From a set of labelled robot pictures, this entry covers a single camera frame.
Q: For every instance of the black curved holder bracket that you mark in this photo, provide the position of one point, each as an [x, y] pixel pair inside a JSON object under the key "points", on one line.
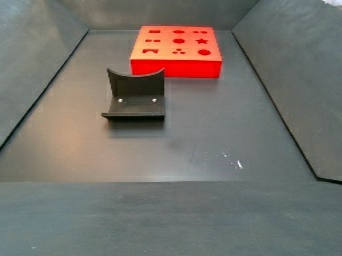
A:
{"points": [[138, 96]]}

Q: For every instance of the red shape sorter block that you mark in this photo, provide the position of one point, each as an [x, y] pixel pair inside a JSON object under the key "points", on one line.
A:
{"points": [[183, 50]]}

